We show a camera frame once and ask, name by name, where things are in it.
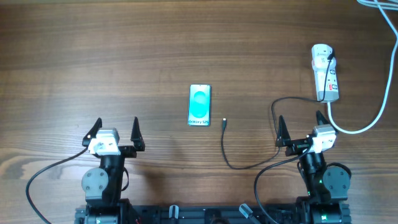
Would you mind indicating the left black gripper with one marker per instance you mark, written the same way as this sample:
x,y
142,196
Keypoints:
x,y
129,151

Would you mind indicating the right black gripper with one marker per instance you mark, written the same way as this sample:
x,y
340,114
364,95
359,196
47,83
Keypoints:
x,y
296,146

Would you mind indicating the turquoise screen Galaxy smartphone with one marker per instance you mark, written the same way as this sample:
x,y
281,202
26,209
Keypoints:
x,y
199,105

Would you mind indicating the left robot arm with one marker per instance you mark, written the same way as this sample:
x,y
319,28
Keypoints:
x,y
103,185

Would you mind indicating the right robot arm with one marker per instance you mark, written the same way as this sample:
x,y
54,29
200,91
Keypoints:
x,y
327,184

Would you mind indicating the white power strip socket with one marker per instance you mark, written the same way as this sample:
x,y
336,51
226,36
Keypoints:
x,y
324,68

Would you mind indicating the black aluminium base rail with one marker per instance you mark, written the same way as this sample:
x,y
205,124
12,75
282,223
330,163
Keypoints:
x,y
217,214

